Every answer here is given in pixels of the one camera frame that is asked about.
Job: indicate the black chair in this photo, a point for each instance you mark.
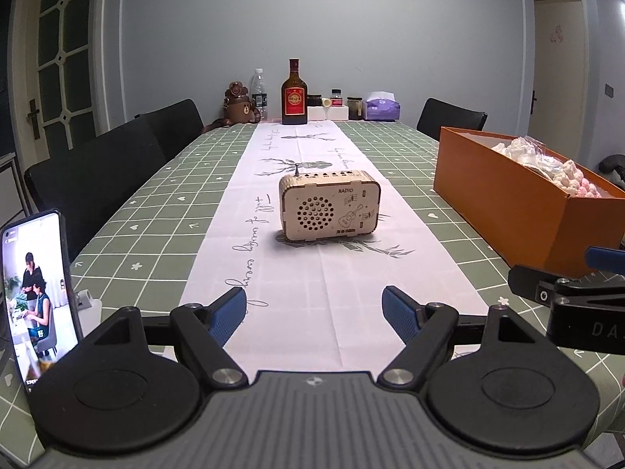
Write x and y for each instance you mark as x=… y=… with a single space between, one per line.
x=97 y=171
x=171 y=124
x=449 y=117

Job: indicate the white deer print table runner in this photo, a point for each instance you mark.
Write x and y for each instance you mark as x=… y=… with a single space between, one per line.
x=293 y=273

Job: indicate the glass paned door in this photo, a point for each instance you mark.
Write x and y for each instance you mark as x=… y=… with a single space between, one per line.
x=63 y=34

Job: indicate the wooden radio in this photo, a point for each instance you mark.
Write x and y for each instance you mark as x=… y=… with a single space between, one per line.
x=317 y=205

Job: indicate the dark jar with gold rim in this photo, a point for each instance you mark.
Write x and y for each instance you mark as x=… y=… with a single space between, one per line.
x=354 y=108

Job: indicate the small ink bottle red label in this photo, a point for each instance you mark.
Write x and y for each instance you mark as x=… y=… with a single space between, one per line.
x=336 y=98

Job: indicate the black wall switch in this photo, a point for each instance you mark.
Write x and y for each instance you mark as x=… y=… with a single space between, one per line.
x=609 y=90

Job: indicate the purple tissue pack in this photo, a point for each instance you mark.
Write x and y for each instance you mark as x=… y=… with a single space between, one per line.
x=383 y=110

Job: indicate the white phone stand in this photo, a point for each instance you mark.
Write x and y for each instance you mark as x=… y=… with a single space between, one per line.
x=90 y=310

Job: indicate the brown bottle with red label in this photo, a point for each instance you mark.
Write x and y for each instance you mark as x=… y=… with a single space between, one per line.
x=294 y=100

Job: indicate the orange cardboard box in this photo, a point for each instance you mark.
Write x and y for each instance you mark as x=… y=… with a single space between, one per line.
x=503 y=205

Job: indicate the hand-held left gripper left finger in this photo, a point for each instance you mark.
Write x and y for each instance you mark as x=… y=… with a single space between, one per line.
x=229 y=315

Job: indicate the brown bear figure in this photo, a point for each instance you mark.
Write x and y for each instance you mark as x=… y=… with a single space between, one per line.
x=237 y=107

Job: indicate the cream door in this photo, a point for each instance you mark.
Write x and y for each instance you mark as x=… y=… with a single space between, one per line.
x=556 y=83

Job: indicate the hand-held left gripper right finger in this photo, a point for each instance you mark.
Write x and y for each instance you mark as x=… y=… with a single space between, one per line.
x=400 y=312

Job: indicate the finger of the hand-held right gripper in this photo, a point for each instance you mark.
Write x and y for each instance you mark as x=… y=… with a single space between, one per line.
x=608 y=258
x=537 y=286

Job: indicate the pink door sticker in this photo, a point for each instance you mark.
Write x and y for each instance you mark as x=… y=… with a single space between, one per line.
x=557 y=34

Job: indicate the white flat box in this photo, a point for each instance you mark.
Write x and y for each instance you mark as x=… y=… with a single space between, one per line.
x=327 y=113

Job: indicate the clear plastic water bottle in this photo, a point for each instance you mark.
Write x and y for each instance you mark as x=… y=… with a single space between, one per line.
x=260 y=95

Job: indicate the black smartphone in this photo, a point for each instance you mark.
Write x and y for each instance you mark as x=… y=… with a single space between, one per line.
x=34 y=293

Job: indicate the small dark jar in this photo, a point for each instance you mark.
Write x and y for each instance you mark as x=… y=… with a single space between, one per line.
x=315 y=100

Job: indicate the clear bag pink white puffs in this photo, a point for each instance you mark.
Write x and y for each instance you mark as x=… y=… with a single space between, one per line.
x=547 y=161

